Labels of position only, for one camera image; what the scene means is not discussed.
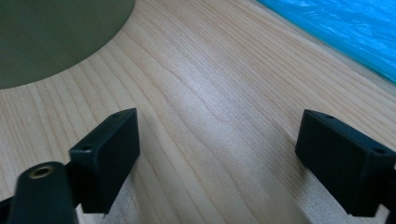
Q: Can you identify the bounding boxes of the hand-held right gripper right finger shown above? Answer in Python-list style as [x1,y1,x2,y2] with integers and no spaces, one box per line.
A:
[294,109,396,217]

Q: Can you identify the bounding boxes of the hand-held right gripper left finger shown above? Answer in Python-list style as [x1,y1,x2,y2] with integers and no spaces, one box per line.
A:
[68,107,141,215]

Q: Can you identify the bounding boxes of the blue plastic bag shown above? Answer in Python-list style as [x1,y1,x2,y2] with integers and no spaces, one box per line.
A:
[256,0,396,85]

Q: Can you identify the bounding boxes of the green ribbed plastic bin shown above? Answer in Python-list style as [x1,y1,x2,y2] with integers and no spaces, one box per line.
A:
[0,0,136,91]

